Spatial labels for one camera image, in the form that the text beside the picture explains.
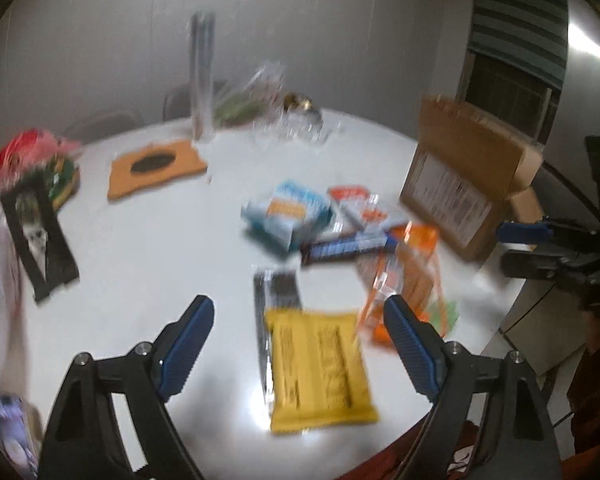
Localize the orange cork coaster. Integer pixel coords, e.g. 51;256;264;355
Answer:
107;140;208;202

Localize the grey chair left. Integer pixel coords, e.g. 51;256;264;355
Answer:
62;108;144;144

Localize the grey chair behind vase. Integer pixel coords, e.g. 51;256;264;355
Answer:
162;80;227;122

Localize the tall clear glass vase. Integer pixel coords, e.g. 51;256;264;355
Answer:
189;12;215;142

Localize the blue cracker package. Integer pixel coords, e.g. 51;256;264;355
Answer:
240;180;334;252

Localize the striped window blind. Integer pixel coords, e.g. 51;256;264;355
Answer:
468;0;569;91

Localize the yellow snack packet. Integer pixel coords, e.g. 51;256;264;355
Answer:
266;309;379;434

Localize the silver black snack bar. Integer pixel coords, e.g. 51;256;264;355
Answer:
252;269;302;410

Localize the red silver fish snack pouch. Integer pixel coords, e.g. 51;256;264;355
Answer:
327;185;410;231

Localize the pink snack bag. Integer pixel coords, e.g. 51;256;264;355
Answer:
0;128;82;188

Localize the crumpled clear plastic wrap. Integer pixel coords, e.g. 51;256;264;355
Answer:
253;108;343;146

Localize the green snack bag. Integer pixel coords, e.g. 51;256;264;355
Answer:
43;155;80;211

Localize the orange carrot snack bag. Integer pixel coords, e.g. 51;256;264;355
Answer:
356;222;458;348

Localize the window with bars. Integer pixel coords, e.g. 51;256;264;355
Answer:
457;52;562;145

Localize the brown blue chocolate bar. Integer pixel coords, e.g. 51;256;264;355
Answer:
300;233;398;266

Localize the cardboard box with label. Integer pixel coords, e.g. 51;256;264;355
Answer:
400;96;543;261

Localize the stainless steel refrigerator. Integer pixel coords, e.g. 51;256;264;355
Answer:
543;0;600;202

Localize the gold foil cake tray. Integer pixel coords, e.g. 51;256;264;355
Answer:
283;92;314;113

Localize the clear polka dot wrapper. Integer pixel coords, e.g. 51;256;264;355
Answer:
213;61;286;129

